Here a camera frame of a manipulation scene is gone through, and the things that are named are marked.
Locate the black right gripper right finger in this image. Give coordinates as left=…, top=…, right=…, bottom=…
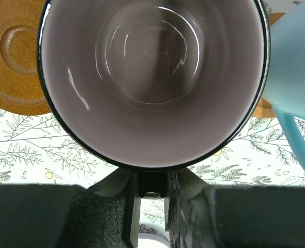
left=166, top=168, right=305, bottom=247

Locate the dark wooden grooved coaster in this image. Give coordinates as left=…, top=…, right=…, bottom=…
left=0, top=0, right=51, bottom=115

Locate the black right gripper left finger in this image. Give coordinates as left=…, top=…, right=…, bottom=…
left=0, top=169, right=139, bottom=247

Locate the white floral tablecloth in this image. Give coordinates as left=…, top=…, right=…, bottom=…
left=0, top=0, right=305, bottom=233

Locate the light bamboo coaster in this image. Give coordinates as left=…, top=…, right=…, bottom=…
left=252, top=12, right=285, bottom=118

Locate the light blue ceramic mug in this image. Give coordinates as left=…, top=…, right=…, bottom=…
left=263, top=1, right=305, bottom=171

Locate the grey purple ceramic mug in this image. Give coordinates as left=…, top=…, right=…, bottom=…
left=36, top=0, right=271, bottom=199

